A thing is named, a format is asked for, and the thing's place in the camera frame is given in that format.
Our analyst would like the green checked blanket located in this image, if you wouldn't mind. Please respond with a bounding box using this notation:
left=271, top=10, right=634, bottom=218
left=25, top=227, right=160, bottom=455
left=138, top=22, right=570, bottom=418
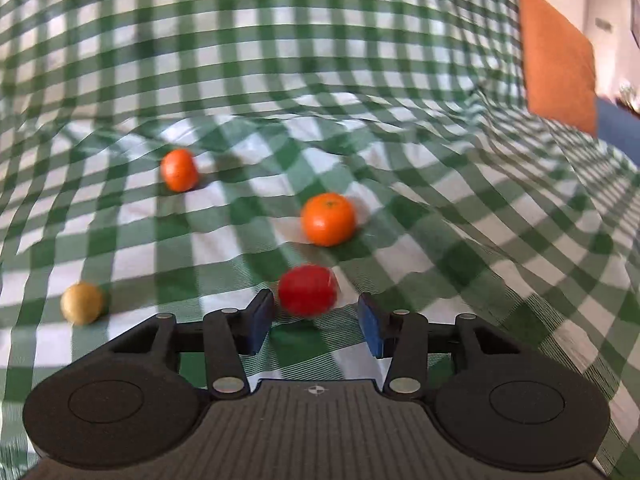
left=0, top=0, right=640, bottom=480

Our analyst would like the blue cushion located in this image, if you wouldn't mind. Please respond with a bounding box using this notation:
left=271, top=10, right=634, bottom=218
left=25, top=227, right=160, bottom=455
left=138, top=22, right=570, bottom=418
left=595, top=97, right=640, bottom=168

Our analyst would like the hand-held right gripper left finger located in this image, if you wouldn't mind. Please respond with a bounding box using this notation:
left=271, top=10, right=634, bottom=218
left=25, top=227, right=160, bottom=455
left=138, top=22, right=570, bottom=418
left=107, top=289, right=275, bottom=401

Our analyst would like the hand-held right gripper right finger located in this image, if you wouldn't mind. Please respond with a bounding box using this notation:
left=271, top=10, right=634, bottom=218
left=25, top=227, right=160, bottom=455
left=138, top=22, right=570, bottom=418
left=357, top=292, right=531, bottom=397

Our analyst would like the small yellow fruit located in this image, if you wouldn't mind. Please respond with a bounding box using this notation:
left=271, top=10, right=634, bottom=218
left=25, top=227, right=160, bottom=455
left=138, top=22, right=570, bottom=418
left=60, top=282, right=107, bottom=326

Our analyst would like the small red fruit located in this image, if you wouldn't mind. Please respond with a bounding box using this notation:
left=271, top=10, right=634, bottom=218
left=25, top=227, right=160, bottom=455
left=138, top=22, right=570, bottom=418
left=278, top=264, right=338, bottom=319

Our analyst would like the orange pillow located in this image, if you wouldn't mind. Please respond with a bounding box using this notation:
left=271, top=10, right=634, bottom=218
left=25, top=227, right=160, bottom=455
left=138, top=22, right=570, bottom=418
left=517, top=0, right=598, bottom=136

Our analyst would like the small orange tangerine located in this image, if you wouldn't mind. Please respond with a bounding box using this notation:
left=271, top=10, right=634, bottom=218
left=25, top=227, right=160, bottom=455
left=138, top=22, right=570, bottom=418
left=161, top=148, right=199, bottom=193
left=301, top=192, right=357, bottom=247

